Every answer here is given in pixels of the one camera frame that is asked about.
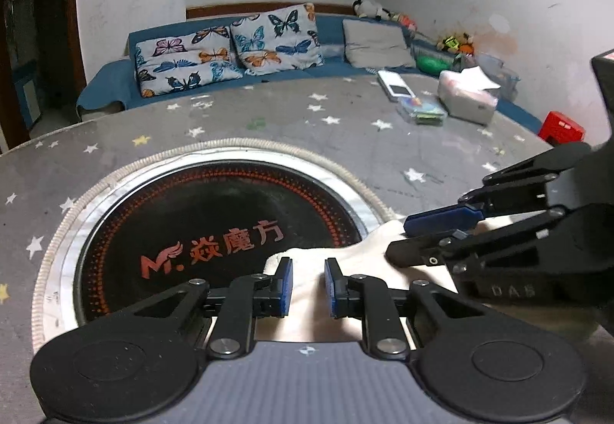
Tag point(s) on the blue cabinet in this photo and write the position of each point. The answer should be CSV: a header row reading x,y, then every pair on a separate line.
x,y
28,93

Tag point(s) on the red plastic stool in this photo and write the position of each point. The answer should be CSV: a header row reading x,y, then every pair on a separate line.
x,y
561,126

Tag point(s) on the colourful small toys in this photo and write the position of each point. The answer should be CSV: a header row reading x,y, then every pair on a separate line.
x,y
455,44

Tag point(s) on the white tissue sheet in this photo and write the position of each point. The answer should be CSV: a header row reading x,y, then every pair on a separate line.
x,y
477,77

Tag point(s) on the clear storage box with toys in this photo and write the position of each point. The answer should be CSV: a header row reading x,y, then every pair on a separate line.
x,y
503,74

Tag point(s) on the round built-in induction cooker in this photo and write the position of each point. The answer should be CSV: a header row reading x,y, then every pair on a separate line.
x,y
216,217

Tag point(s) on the cream garment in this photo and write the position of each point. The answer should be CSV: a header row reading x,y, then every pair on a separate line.
x,y
374,256

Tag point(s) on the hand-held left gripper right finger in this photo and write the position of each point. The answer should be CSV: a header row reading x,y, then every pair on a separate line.
x,y
331,288

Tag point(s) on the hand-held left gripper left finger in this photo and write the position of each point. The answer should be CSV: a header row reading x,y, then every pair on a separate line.
x,y
286,286

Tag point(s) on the small clear plastic box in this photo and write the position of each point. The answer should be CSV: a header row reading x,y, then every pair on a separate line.
x,y
422,110

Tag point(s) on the dark doorway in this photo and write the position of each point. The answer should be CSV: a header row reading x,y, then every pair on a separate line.
x,y
33,21

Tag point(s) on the blue sofa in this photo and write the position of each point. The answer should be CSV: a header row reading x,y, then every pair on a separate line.
x,y
331,28

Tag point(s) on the grey pillow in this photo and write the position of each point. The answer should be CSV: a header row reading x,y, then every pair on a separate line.
x,y
379,42

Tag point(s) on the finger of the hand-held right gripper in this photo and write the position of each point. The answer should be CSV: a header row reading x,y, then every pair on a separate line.
x,y
422,253
441,217

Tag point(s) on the white handheld device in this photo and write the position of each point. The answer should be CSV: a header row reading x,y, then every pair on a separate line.
x,y
395,86

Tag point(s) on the green bowl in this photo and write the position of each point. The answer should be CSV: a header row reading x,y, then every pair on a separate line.
x,y
431,64

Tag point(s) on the butterfly print pillow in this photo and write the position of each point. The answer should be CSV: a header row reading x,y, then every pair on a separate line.
x,y
182,45
192,78
273,45

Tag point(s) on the grey star print tablecloth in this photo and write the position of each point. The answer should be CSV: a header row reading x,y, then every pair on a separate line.
x,y
288,117

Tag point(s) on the tissue pack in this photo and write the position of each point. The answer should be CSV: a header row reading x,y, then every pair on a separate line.
x,y
467,102

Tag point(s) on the panda plush toy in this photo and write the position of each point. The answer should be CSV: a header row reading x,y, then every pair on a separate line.
x,y
369,9

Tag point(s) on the orange plush toy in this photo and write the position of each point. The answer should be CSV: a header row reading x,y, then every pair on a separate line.
x,y
407,21

